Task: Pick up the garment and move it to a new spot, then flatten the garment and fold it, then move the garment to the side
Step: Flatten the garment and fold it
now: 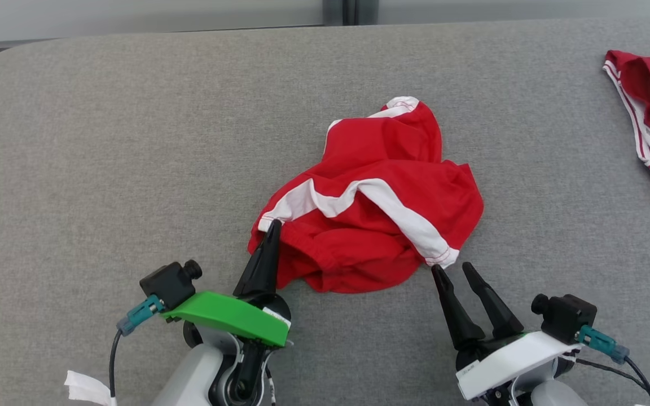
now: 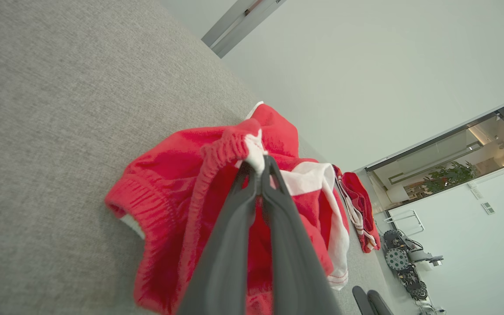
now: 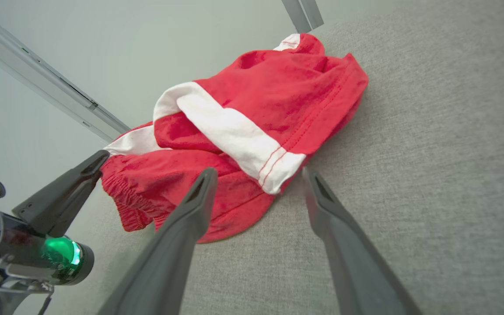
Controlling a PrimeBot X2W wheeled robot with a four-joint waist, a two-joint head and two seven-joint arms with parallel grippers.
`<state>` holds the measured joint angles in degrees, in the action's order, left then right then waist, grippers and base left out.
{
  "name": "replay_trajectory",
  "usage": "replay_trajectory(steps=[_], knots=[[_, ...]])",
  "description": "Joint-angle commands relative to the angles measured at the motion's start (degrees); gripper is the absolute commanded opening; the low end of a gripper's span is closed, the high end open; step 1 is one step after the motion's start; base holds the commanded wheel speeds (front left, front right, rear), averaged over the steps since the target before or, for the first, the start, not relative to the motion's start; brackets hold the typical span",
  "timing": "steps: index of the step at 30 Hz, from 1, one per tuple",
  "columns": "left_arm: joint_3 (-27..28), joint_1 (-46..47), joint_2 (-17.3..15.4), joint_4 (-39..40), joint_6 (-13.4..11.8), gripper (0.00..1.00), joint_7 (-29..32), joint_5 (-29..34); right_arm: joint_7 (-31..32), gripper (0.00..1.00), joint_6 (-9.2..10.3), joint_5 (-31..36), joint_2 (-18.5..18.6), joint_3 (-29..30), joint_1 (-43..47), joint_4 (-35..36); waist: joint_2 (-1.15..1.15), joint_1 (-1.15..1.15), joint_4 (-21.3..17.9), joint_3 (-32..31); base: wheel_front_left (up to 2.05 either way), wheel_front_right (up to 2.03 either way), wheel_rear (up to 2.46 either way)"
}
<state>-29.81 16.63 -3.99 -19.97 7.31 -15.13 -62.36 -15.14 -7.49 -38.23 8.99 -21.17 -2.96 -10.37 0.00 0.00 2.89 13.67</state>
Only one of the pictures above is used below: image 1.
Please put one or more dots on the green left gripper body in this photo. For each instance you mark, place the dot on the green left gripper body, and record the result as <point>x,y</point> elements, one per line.
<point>229,316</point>

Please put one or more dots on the red and white jersey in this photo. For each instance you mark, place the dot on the red and white jersey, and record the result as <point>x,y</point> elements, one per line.
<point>370,242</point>

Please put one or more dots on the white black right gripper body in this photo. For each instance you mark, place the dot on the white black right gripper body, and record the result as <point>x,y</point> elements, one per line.
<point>511,363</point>

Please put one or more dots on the teal left camera connector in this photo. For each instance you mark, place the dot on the teal left camera connector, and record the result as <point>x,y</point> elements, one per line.
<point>141,313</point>

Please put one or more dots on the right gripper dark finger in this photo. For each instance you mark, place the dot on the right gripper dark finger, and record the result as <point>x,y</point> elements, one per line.
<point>457,316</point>
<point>494,307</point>

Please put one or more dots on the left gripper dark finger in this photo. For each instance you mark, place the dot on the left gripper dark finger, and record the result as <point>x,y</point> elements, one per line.
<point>275,265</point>
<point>254,276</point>

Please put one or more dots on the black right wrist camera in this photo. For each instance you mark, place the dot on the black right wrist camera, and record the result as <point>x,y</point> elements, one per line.
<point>567,318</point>

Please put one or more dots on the teal camera connector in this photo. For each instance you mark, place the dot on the teal camera connector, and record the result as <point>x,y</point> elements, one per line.
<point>601,341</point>
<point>141,313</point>

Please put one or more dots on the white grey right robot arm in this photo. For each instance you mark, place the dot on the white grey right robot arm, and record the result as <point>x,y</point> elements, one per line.
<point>556,395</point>

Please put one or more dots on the teal right camera connector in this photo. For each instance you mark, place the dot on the teal right camera connector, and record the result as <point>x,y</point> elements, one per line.
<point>601,341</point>

